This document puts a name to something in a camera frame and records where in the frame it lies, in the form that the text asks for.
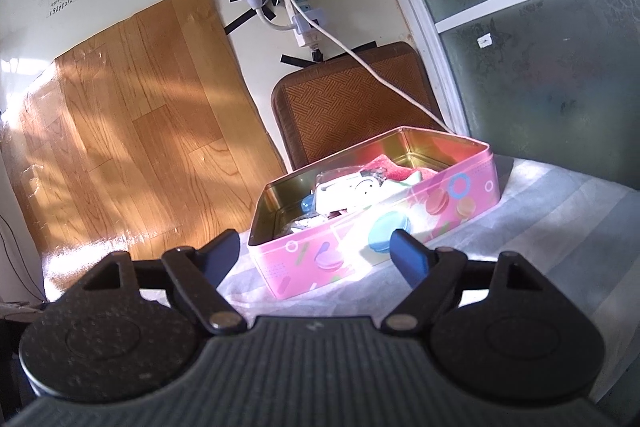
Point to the pink woven cloth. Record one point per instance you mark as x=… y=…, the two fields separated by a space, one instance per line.
x=387 y=167

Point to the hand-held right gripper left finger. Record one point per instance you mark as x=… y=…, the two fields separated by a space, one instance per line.
x=220 y=257

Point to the small white sticker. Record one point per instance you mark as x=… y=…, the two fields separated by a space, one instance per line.
x=485 y=40

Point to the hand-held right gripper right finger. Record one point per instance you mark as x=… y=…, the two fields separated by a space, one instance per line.
x=410 y=257

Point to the pink biscuit tin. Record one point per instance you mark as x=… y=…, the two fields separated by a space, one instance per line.
x=440 y=207

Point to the white printed packet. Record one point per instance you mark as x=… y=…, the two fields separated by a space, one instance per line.
x=345 y=193

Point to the black tape strip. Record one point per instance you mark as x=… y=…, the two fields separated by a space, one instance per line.
x=247 y=22
x=296 y=61

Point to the wood-grain vinyl sheet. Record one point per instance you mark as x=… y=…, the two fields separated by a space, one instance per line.
x=125 y=132

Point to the frosted glass sliding door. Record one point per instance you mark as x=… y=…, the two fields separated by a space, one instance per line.
x=525 y=57

